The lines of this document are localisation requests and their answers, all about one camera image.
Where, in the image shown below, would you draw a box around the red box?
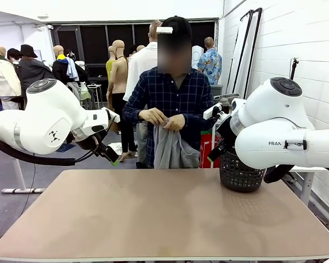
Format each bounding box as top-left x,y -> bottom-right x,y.
200,130 -> 222,169

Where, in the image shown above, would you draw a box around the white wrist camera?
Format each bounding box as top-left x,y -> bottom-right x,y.
101,107 -> 121,123
203,102 -> 224,120

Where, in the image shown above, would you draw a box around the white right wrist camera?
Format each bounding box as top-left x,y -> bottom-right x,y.
203,102 -> 224,120

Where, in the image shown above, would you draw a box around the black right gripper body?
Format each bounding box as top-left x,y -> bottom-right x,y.
215,117 -> 237,154

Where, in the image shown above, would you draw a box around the person's left hand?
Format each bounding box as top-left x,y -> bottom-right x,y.
163,113 -> 186,133

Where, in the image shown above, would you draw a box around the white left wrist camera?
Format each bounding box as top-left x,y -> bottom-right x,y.
101,107 -> 121,123

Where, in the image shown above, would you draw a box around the person in navy plaid shirt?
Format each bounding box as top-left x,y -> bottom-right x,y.
122,16 -> 223,169

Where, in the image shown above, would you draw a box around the bare beige mannequin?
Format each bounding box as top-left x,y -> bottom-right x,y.
106,39 -> 138,163

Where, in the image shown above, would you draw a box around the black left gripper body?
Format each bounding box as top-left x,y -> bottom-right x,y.
72,130 -> 110,157

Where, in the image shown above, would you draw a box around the black cap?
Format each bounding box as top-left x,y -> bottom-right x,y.
162,15 -> 193,44

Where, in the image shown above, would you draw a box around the small white background stool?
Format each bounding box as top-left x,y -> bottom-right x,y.
86,83 -> 104,109

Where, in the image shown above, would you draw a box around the person's right forearm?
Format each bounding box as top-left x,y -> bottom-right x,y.
122,102 -> 144,124

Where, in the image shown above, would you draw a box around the black-framed leaning panel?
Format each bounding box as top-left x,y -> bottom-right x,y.
226,9 -> 254,95
242,7 -> 263,100

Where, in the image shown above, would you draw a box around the man in floral shirt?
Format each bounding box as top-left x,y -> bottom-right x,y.
197,37 -> 223,85

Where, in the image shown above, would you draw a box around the white cloth on floor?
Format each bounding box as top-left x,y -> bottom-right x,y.
109,142 -> 124,155

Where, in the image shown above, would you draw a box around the mannequin with yellow scarf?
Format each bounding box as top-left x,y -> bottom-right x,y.
52,45 -> 88,86

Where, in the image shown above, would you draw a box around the black perforated plastic basket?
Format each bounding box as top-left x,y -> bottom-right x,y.
219,149 -> 266,193

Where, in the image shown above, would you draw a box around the white table stand leg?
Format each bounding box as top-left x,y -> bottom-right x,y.
1,157 -> 46,194

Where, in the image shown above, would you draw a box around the white side table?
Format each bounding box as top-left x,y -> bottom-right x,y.
289,165 -> 329,207

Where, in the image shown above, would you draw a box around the mannequin in white shirt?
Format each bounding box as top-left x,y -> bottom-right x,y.
123,20 -> 165,102

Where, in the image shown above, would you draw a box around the background person with black hair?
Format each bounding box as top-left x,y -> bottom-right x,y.
7,48 -> 22,65

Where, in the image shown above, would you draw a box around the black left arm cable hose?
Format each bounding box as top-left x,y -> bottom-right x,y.
0,135 -> 99,167

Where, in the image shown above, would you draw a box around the person's left forearm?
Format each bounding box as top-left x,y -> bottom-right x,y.
183,105 -> 217,133

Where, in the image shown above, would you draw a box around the black tripod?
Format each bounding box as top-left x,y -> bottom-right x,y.
289,57 -> 300,81

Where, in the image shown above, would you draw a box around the mannequin with black hat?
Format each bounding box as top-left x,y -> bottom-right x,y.
16,44 -> 56,93

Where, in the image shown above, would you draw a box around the person's right hand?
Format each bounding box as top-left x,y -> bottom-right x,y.
139,107 -> 168,127

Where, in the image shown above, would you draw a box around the mannequin in cream jacket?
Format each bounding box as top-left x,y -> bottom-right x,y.
0,45 -> 22,111

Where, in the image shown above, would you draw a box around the mannequin in yellow top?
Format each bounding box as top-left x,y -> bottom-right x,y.
106,45 -> 117,82

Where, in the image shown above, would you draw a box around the grey training pants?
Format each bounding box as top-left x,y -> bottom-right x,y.
153,117 -> 201,169

